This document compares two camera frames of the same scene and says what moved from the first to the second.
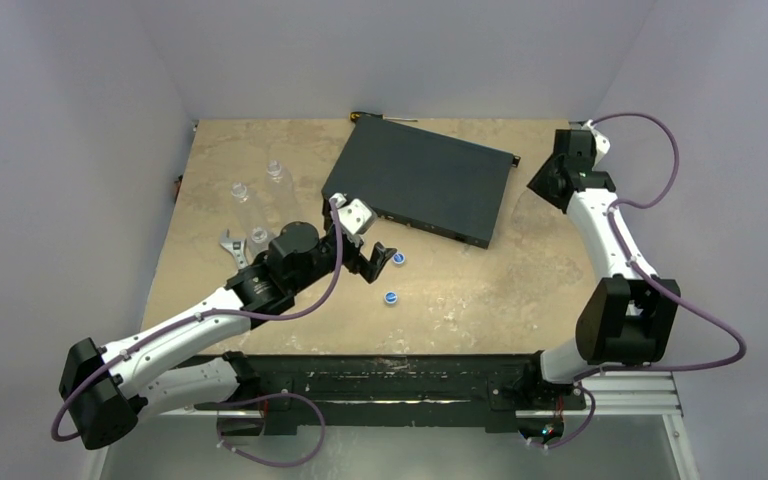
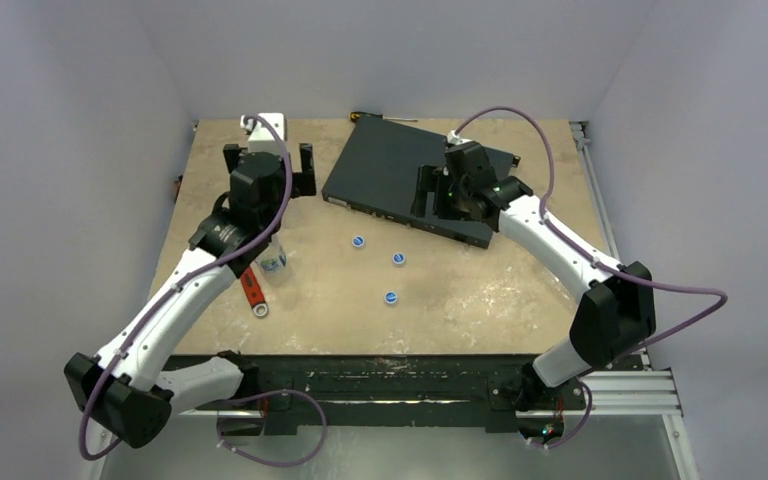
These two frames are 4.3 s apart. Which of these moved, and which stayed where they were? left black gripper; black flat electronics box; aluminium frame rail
Moved: left black gripper
Stayed: aluminium frame rail; black flat electronics box
